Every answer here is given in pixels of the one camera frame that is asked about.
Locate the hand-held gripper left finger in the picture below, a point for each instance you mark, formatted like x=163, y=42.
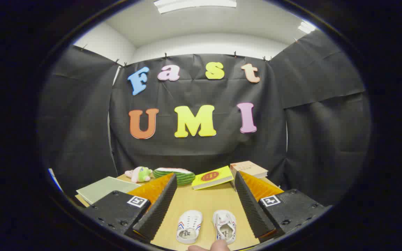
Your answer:
x=159, y=205

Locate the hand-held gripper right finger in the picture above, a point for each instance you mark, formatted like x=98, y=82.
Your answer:
x=251, y=205

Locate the white canvas shoe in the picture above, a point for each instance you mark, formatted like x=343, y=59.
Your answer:
x=224, y=225
x=188, y=226

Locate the pale green fabric storage box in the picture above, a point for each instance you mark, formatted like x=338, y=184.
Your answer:
x=103, y=188

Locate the watermelon slice plush toy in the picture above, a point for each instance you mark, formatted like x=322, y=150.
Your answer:
x=180, y=176

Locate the pink and green plush toy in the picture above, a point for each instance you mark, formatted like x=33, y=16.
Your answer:
x=140, y=174

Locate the tan paperback book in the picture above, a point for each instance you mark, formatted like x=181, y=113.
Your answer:
x=248, y=168

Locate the yellow book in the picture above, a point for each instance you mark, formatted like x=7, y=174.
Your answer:
x=210, y=177

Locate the black backdrop cloth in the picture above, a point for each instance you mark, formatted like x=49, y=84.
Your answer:
x=201, y=150

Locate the ceiling light panel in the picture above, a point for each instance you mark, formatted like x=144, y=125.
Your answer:
x=194, y=4
x=306, y=27

